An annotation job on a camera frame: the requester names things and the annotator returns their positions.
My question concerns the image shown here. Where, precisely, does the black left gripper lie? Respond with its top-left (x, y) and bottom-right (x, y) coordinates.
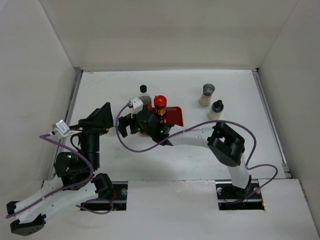
top-left (70, 102), bottom-right (115, 170)

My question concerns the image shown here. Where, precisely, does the soy sauce bottle red label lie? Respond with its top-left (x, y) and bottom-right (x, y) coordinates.
top-left (139, 84), bottom-right (152, 112)

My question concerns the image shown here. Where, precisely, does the red lid sauce jar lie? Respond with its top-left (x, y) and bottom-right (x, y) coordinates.
top-left (153, 95), bottom-right (167, 120)

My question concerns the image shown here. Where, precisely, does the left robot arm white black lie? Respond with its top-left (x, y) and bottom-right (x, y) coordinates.
top-left (6, 102), bottom-right (116, 236)

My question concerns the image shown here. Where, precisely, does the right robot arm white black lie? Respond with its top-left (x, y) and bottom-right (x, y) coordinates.
top-left (115, 110), bottom-right (252, 198)

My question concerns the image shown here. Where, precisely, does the red lacquer tray gold emblem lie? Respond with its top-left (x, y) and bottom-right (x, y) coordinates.
top-left (151, 106), bottom-right (184, 138)

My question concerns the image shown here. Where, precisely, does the salt grinder black clear top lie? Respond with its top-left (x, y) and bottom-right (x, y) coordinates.
top-left (198, 83), bottom-right (215, 107)

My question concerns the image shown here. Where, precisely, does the white shaker black knob lid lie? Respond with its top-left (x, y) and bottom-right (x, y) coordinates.
top-left (207, 99), bottom-right (224, 121)

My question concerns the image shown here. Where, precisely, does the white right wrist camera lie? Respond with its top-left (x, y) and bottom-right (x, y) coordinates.
top-left (128, 97), bottom-right (144, 112)

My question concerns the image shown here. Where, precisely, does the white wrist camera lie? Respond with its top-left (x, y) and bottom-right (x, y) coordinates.
top-left (128, 97), bottom-right (144, 112)
top-left (52, 120), bottom-right (81, 139)

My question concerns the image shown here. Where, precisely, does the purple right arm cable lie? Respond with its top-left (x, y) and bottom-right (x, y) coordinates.
top-left (116, 103), bottom-right (279, 203)

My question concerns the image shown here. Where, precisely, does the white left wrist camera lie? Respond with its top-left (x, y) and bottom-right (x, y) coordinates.
top-left (52, 120), bottom-right (81, 139)

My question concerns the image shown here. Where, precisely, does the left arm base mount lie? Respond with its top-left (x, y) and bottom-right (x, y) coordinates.
top-left (80, 181), bottom-right (128, 213)

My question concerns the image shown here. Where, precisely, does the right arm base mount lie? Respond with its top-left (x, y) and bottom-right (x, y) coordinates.
top-left (215, 180), bottom-right (265, 211)

